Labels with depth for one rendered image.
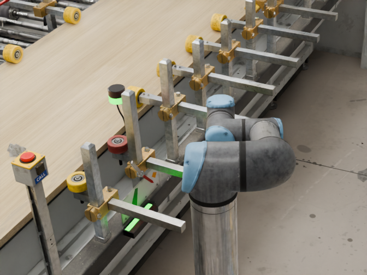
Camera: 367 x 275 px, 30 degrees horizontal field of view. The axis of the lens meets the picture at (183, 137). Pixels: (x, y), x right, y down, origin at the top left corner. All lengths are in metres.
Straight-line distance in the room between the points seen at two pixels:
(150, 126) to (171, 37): 0.53
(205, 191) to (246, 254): 1.83
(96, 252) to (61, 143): 0.46
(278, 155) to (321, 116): 2.80
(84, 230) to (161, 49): 0.99
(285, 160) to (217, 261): 0.31
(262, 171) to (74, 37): 2.02
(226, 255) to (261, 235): 1.77
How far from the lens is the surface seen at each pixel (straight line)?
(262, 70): 3.38
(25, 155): 1.98
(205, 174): 1.52
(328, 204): 3.66
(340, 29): 4.97
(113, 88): 2.37
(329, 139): 4.13
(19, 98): 2.95
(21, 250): 2.44
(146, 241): 3.22
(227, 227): 1.63
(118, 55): 3.17
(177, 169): 2.46
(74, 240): 2.59
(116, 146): 2.53
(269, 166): 1.53
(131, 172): 2.48
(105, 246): 2.42
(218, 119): 2.12
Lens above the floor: 2.33
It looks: 34 degrees down
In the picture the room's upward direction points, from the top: 4 degrees counter-clockwise
